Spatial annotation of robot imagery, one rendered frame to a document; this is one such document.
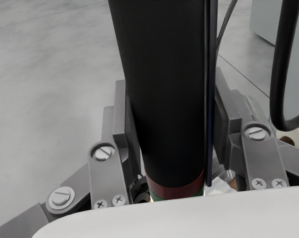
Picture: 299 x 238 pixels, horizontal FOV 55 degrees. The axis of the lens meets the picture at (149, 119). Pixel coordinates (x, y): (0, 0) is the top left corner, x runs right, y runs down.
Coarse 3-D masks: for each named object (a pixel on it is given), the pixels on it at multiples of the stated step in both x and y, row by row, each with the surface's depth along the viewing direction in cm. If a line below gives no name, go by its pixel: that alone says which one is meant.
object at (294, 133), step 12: (288, 0) 15; (288, 12) 15; (288, 24) 16; (288, 36) 16; (276, 48) 17; (288, 48) 17; (276, 60) 18; (288, 60) 18; (276, 72) 18; (276, 84) 19; (276, 96) 20; (276, 108) 20; (276, 120) 22; (288, 120) 24; (276, 132) 27; (288, 132) 26
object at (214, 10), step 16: (208, 0) 10; (208, 16) 10; (208, 32) 10; (208, 48) 11; (208, 64) 11; (208, 80) 12; (208, 96) 12; (208, 112) 13; (208, 128) 13; (208, 144) 14; (208, 160) 15; (208, 176) 16
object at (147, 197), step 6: (138, 180) 41; (144, 180) 40; (138, 186) 41; (144, 186) 40; (132, 192) 42; (138, 192) 41; (144, 192) 39; (132, 198) 42; (138, 198) 40; (144, 198) 38; (150, 198) 37
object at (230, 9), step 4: (232, 0) 41; (236, 0) 38; (232, 4) 39; (228, 8) 45; (232, 8) 38; (228, 12) 40; (228, 16) 39; (224, 20) 42; (228, 20) 38; (224, 24) 39; (224, 28) 38; (220, 32) 42; (220, 36) 39; (220, 40) 38; (216, 44) 39; (216, 48) 38; (216, 52) 40; (216, 56) 44; (216, 60) 49
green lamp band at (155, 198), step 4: (204, 184) 16; (204, 188) 17; (152, 192) 16; (200, 192) 16; (204, 192) 17; (152, 196) 17; (156, 196) 16; (156, 200) 16; (160, 200) 16; (164, 200) 16
